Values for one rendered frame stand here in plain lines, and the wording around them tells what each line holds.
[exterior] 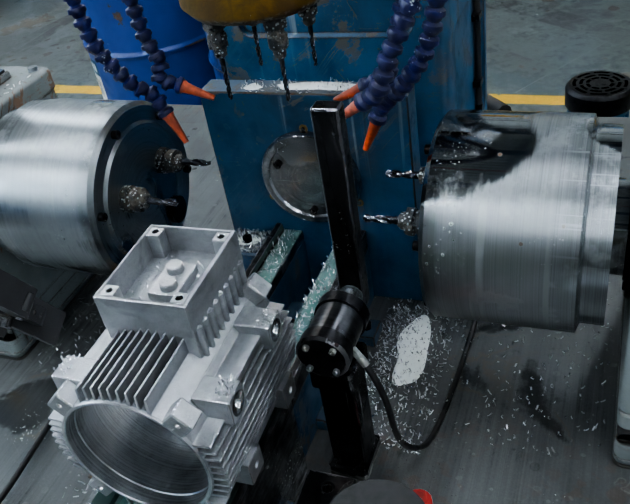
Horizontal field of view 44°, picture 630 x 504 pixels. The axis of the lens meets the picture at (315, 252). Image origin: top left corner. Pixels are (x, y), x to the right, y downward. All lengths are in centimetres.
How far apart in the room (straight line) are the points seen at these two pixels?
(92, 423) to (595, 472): 57
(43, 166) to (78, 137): 6
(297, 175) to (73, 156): 31
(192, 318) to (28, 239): 43
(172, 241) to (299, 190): 33
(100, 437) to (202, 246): 22
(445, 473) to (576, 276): 30
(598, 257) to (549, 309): 8
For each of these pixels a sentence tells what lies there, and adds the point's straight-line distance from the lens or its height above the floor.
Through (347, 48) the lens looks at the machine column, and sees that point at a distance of 114.
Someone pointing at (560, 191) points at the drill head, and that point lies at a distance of 82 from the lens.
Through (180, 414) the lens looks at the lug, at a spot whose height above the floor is 109.
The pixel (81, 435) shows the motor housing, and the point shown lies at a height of 101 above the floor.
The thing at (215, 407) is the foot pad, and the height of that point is 107.
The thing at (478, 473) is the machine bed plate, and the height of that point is 80.
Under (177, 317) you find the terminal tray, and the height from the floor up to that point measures 113.
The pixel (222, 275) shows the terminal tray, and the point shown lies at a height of 112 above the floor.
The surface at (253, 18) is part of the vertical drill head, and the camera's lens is 86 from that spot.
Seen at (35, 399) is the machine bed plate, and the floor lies 80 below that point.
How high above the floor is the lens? 158
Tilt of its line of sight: 36 degrees down
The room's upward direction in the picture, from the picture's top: 10 degrees counter-clockwise
